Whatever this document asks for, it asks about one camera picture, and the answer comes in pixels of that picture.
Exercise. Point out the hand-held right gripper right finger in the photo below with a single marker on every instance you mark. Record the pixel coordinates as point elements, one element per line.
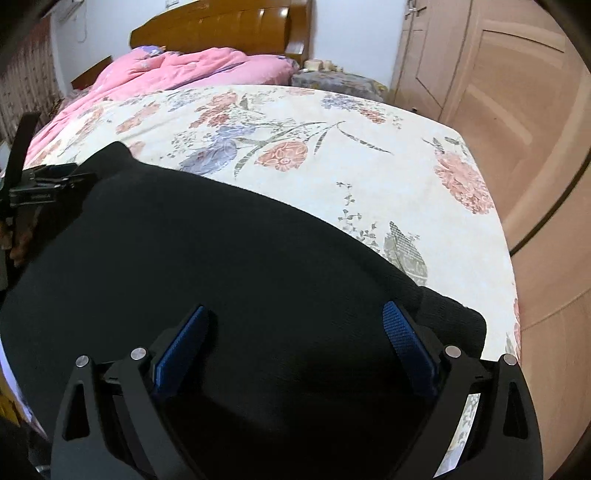
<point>408,350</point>

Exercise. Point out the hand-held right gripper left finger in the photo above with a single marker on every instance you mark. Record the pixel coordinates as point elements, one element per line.
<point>178,355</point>

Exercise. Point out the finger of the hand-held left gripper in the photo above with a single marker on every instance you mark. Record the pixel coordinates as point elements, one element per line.
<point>71,174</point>

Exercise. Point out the black pants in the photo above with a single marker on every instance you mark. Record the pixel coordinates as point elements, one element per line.
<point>231,277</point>

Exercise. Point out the person's left hand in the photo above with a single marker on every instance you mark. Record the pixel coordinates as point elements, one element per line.
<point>17,247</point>

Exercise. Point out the wide patterned curtain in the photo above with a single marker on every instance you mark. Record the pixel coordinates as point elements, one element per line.
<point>25,83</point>

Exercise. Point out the small wooden headboard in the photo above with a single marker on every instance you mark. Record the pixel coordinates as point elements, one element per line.
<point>92,69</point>

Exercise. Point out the pink quilt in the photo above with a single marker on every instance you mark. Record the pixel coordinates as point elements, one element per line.
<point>184,69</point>

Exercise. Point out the white air conditioner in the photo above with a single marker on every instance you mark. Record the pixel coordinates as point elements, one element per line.
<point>73,5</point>

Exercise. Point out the floral bed sheet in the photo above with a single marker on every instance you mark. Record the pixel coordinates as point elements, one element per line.
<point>369,184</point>

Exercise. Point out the wooden bed headboard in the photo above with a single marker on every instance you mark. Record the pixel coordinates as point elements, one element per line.
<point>221,27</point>

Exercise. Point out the cups on nightstand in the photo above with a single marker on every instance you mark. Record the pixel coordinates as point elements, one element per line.
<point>318,65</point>

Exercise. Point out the wooden wardrobe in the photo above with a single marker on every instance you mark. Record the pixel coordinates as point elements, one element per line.
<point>498,92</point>

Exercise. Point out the grey patterned nightstand cloth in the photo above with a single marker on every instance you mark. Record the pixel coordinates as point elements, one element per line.
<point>337,83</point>

